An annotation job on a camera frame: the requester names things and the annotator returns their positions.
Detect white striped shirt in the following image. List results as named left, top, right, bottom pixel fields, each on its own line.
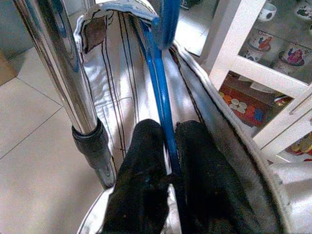
left=74, top=0, right=312, bottom=234

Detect white ceramic bowl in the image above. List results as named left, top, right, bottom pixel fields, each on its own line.
left=258, top=2, right=278, bottom=23

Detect black pole joint collar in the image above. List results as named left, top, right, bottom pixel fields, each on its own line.
left=72, top=118, right=113, bottom=171

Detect chrome rack pole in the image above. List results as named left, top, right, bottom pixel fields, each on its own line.
left=11, top=0, right=117, bottom=188

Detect white glass-door cabinet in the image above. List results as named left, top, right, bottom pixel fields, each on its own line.
left=199, top=0, right=312, bottom=164

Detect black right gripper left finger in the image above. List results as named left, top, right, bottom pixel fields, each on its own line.
left=101, top=118, right=182, bottom=234

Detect floral painted ceramic pot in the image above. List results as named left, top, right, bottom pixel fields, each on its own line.
left=295, top=0, right=312, bottom=22

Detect red yellow toy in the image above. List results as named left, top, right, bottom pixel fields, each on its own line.
left=285, top=133, right=312, bottom=162

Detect rooster painted ceramic jar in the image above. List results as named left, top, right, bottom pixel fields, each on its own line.
left=277, top=45, right=308, bottom=75
left=243, top=28, right=276, bottom=61

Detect brown cardboard box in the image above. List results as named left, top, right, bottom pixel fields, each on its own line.
left=0, top=50, right=19, bottom=86

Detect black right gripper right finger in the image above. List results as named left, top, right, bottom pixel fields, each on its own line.
left=175, top=120, right=260, bottom=234

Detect red colourful game box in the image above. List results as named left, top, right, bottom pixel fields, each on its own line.
left=218, top=75, right=294, bottom=128

